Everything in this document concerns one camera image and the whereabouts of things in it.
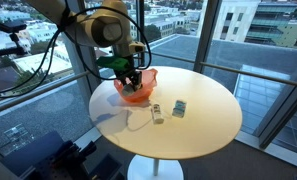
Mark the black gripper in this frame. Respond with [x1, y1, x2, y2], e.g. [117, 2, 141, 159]
[116, 63, 144, 91]

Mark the slim white bottle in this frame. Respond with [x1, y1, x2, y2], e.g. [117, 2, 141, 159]
[150, 103, 165, 125]

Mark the orange plastic bowl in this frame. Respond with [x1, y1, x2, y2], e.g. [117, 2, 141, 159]
[113, 68, 159, 104]

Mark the grey metal handrail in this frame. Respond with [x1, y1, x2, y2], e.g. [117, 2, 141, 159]
[200, 61, 297, 89]
[0, 51, 141, 117]
[149, 50, 196, 64]

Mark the grey window column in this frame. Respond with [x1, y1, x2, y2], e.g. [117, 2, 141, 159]
[62, 33, 102, 105]

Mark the teal and white box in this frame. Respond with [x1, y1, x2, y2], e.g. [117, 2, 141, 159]
[171, 99, 188, 119]

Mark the black equipment with orange part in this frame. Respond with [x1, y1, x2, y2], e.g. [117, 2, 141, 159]
[31, 139, 124, 180]

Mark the blue padded seat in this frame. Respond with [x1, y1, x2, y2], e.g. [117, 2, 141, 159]
[1, 130, 66, 177]

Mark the dark window corner post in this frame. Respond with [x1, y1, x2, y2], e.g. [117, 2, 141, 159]
[136, 0, 146, 68]

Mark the slanted window frame post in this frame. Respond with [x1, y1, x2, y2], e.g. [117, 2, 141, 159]
[192, 0, 223, 74]

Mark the white table pedestal base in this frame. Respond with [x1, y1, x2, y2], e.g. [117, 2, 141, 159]
[127, 154, 185, 180]

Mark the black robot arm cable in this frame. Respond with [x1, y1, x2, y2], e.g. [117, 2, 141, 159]
[0, 0, 153, 100]

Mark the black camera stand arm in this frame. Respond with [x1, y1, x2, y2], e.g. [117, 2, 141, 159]
[0, 32, 27, 60]

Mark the black camera on stand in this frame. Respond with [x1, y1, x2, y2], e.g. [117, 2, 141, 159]
[0, 20, 28, 34]

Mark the thick dark window frame post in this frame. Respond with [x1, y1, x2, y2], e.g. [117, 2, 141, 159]
[254, 56, 297, 150]

